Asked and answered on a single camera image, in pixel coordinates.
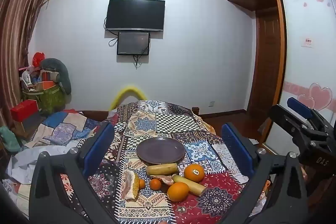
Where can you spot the patchwork bed blanket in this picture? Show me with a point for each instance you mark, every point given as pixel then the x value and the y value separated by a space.
pixel 63 129

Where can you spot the large plain orange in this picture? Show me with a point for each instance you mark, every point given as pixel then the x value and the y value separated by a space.
pixel 178 192

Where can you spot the white wall socket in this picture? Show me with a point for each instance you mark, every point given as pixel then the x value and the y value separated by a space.
pixel 211 103

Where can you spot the green storage box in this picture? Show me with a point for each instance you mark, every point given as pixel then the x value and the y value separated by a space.
pixel 50 102

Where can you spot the patchwork printed tablecloth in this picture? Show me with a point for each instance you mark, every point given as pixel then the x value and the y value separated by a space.
pixel 168 121

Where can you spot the orange cardboard box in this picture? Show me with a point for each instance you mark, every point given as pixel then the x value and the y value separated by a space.
pixel 46 86

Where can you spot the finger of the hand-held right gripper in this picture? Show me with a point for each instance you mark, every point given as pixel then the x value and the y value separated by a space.
pixel 299 107
pixel 283 119

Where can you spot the wooden bedpost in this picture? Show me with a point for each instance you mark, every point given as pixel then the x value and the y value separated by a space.
pixel 195 110

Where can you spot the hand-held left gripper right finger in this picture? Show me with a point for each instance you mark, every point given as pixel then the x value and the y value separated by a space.
pixel 236 150

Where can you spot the white crumpled cloth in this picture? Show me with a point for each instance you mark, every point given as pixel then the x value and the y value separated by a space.
pixel 26 163

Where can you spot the white heart-print sliding door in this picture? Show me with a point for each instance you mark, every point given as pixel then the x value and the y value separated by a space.
pixel 307 69

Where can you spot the small tangerine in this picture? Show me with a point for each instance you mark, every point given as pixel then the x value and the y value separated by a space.
pixel 155 184
pixel 142 183

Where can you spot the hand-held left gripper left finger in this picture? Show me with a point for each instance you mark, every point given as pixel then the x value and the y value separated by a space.
pixel 99 150

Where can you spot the purple plate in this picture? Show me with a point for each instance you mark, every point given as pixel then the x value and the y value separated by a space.
pixel 160 150

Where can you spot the wooden door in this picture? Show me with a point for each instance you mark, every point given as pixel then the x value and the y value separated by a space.
pixel 265 64

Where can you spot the small peeled pomelo segment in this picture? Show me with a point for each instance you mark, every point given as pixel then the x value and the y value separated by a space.
pixel 162 179

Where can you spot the wall-mounted black television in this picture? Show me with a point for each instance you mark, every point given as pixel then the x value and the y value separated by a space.
pixel 135 14

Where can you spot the grey box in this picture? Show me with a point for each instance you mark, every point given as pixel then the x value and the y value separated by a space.
pixel 32 123

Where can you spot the red plastic bag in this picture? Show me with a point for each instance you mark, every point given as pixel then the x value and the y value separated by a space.
pixel 38 58

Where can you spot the small paper notice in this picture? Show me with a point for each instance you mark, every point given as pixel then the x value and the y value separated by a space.
pixel 307 42

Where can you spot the small black wall monitor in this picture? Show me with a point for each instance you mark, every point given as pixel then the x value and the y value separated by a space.
pixel 133 43

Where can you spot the striped brown curtain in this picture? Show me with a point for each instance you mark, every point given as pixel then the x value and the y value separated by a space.
pixel 15 43

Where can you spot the yellow foam tube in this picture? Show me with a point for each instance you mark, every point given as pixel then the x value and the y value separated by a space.
pixel 127 88

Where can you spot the large orange with sticker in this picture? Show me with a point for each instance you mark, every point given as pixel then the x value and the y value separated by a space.
pixel 194 173

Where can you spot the red box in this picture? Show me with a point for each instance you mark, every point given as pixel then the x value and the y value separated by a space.
pixel 23 109

